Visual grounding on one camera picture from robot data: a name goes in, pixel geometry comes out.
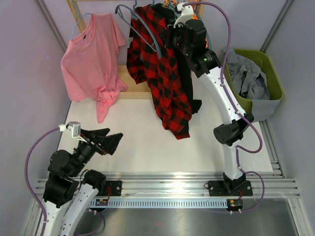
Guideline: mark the red black plaid shirt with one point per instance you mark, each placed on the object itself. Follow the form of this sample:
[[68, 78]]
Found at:
[[149, 61]]

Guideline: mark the aluminium corner profile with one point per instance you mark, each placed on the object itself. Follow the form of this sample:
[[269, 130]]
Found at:
[[48, 17], [277, 24]]

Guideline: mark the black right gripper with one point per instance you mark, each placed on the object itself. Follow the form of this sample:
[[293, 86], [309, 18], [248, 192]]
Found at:
[[167, 35]]

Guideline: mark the green plastic basket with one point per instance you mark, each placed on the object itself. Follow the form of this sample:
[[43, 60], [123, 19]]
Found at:
[[256, 83]]

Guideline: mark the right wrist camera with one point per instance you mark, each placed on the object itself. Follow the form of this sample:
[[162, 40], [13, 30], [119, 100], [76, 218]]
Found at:
[[186, 13]]

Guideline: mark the white slotted cable duct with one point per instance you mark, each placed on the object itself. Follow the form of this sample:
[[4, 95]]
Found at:
[[158, 203]]

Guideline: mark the wooden rack frame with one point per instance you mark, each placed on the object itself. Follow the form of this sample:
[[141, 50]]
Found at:
[[134, 91]]

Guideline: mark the aluminium corner profile right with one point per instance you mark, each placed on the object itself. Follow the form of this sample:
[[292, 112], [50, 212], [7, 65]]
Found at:
[[277, 24]]

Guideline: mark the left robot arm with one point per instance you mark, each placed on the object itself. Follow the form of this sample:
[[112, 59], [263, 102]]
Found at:
[[69, 189]]

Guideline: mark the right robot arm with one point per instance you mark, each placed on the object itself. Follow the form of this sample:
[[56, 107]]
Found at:
[[190, 39]]

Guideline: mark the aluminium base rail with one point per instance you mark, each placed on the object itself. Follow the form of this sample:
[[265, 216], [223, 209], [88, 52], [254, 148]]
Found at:
[[192, 185]]

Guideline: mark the light blue wire hanger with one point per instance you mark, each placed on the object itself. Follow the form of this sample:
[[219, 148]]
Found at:
[[78, 17]]

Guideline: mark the wooden clothes rail rod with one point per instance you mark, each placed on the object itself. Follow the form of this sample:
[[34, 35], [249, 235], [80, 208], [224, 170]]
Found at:
[[100, 0]]

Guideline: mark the pink t-shirt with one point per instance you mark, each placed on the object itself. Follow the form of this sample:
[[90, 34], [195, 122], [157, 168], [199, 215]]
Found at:
[[90, 66]]

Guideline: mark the orange plastic hanger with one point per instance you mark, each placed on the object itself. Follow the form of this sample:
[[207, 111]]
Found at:
[[171, 4]]

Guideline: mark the aluminium corner profile left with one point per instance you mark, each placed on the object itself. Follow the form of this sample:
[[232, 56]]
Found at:
[[48, 17]]

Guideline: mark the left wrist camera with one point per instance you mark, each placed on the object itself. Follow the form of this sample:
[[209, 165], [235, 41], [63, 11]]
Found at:
[[72, 129]]

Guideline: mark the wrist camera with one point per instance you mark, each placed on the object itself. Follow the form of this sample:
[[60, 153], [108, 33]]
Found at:
[[72, 129], [186, 13]]

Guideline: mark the black shirt on hanger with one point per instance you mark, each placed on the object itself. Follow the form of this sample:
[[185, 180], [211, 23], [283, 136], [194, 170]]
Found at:
[[183, 70]]

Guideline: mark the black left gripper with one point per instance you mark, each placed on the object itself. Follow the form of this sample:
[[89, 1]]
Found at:
[[108, 144]]

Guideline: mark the grey button shirt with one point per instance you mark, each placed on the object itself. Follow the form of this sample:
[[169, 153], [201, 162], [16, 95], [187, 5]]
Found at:
[[251, 81]]

